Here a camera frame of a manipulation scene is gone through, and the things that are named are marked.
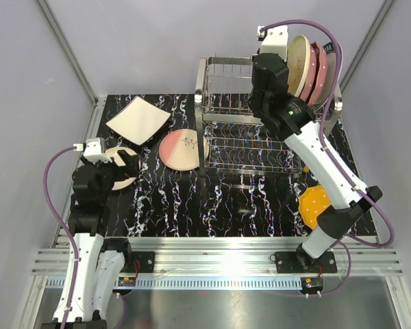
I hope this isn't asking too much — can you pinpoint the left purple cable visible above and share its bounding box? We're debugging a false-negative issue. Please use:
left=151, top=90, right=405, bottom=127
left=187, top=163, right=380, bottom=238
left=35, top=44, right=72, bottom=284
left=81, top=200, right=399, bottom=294
left=42, top=145, right=127, bottom=329

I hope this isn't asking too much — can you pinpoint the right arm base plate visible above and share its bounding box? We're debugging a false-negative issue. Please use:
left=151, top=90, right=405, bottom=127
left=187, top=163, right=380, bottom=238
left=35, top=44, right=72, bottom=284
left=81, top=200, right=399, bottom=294
left=270, top=251, right=338, bottom=274

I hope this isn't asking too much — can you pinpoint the purple cable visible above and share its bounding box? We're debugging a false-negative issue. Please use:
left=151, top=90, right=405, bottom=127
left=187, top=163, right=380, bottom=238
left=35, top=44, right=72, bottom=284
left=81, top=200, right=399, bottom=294
left=42, top=145, right=127, bottom=329
left=260, top=19, right=395, bottom=299

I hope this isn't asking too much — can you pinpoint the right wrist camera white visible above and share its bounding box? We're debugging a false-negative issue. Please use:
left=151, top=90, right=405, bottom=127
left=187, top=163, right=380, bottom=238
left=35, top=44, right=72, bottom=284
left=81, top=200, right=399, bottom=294
left=257, top=25, right=288, bottom=61

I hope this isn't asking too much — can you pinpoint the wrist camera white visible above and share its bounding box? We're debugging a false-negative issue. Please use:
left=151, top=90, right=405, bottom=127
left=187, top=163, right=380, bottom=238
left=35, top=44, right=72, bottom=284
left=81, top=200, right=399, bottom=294
left=73, top=137, right=112, bottom=165
left=257, top=25, right=288, bottom=61

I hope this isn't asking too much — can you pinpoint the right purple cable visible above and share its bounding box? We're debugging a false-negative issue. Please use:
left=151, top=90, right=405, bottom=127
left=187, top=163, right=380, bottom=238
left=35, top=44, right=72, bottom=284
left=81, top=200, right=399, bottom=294
left=260, top=19, right=395, bottom=299

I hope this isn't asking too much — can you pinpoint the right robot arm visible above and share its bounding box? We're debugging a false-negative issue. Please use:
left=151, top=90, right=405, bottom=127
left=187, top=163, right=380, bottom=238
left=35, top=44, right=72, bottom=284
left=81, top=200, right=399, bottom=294
left=249, top=53, right=382, bottom=272

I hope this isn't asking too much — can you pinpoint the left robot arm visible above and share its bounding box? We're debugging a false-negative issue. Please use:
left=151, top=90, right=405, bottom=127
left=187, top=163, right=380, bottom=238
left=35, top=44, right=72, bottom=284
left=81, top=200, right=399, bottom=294
left=41, top=150, right=140, bottom=328

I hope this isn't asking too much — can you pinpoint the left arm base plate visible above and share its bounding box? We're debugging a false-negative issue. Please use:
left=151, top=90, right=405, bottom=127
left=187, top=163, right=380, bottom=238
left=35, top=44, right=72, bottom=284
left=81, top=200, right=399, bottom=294
left=123, top=251, right=155, bottom=273

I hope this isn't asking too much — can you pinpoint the grey green-rimmed plate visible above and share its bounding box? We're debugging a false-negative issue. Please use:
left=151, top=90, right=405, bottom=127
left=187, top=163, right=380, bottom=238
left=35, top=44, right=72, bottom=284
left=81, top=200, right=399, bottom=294
left=315, top=42, right=336, bottom=108

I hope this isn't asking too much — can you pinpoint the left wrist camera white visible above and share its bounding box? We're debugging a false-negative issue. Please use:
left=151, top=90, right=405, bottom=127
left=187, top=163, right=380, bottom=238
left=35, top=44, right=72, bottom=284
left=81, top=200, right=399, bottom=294
left=73, top=137, right=112, bottom=165

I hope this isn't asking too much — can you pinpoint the cream bordered plate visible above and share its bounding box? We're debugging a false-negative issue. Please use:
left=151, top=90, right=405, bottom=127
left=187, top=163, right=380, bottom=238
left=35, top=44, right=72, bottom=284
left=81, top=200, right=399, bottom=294
left=287, top=34, right=311, bottom=97

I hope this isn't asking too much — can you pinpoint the pink dotted plate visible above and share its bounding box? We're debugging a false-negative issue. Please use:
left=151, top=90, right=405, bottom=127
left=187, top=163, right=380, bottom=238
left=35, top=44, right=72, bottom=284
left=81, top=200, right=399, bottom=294
left=299, top=42, right=327, bottom=106

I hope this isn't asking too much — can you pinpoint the yellow dotted plate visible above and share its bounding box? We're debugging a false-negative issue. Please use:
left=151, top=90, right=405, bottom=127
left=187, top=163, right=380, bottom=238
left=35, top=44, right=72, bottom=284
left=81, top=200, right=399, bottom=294
left=299, top=185, right=331, bottom=230

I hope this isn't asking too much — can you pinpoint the pink speckled plate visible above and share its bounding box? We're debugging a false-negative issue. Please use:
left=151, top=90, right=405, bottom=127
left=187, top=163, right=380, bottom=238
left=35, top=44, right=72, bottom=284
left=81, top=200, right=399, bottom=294
left=159, top=129, right=200, bottom=171

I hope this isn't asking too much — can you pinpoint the stainless steel dish rack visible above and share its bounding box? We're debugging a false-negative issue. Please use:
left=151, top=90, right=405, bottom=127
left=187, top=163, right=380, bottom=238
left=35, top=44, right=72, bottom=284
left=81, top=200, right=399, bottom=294
left=193, top=56, right=345, bottom=178

